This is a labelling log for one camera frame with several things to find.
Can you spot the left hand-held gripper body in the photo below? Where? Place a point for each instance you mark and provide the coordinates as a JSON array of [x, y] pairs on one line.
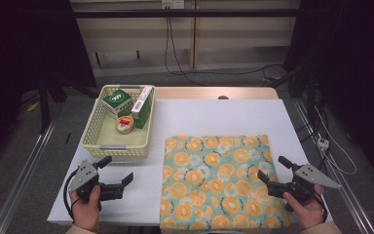
[[84, 175]]

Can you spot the white power strip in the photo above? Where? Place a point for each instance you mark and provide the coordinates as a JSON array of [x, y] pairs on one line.
[[323, 143]]

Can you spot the white wall socket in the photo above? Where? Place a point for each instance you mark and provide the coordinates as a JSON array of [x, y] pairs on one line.
[[177, 4]]

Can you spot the dark curtain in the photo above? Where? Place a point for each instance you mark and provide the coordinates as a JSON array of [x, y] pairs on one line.
[[354, 48], [19, 48]]

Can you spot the orange print fabric bag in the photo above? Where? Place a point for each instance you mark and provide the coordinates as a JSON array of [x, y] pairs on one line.
[[207, 182]]

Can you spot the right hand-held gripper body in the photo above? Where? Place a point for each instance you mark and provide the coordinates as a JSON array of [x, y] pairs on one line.
[[305, 174]]

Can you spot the square green white box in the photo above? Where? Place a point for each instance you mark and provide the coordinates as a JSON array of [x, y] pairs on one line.
[[118, 99]]

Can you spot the aluminium floor rail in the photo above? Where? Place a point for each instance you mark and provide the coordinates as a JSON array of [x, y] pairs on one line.
[[347, 195], [22, 182]]

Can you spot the person's right hand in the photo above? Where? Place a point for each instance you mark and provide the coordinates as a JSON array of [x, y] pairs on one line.
[[308, 214]]

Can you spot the black metal stand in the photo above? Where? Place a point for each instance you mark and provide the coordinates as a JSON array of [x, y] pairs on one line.
[[44, 107], [310, 94]]

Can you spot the dark table grommet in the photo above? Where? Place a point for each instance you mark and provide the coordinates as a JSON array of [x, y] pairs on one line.
[[223, 97]]

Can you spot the tall green white box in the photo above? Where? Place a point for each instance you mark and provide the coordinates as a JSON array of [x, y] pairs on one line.
[[142, 113]]

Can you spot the person's left hand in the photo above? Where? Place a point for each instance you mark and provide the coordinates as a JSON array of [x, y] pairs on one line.
[[86, 213]]

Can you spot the white board sheet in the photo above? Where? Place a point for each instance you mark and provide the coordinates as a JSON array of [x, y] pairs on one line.
[[207, 117]]

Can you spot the cream plastic basket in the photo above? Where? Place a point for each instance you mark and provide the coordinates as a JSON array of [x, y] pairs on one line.
[[110, 138]]

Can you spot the round tin with red label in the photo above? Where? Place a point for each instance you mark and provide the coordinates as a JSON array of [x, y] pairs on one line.
[[125, 125]]

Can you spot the black horizontal bar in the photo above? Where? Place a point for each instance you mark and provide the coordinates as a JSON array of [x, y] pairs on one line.
[[207, 13]]

